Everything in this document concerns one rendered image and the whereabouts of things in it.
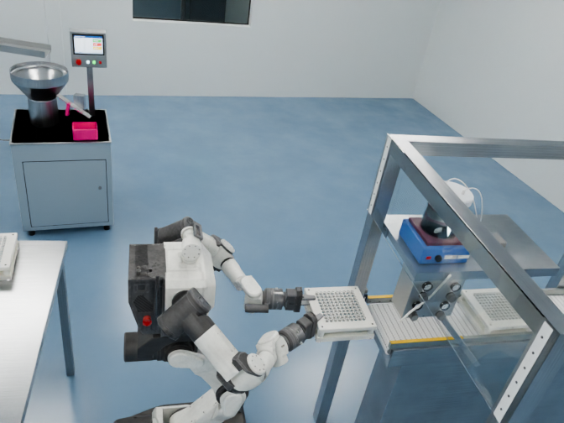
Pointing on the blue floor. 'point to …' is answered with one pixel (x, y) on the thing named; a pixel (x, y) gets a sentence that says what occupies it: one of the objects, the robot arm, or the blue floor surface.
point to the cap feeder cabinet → (62, 173)
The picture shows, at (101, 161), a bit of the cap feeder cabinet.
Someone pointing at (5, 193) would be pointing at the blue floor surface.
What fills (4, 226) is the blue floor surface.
